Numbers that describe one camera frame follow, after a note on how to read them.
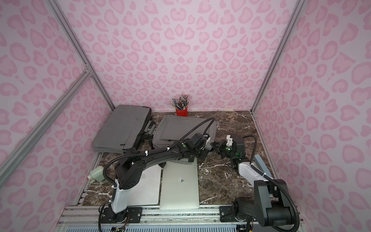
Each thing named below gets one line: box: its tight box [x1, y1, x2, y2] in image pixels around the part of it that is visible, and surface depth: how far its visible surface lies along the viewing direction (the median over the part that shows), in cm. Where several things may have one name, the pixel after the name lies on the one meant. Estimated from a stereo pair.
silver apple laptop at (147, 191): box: [122, 164, 162, 206], surface depth 80 cm
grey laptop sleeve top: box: [93, 104, 152, 154], surface depth 106 cm
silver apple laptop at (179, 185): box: [159, 157, 200, 211], surface depth 84 cm
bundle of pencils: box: [170, 94, 190, 111], surface depth 108 cm
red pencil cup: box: [175, 106, 188, 117], surface depth 111 cm
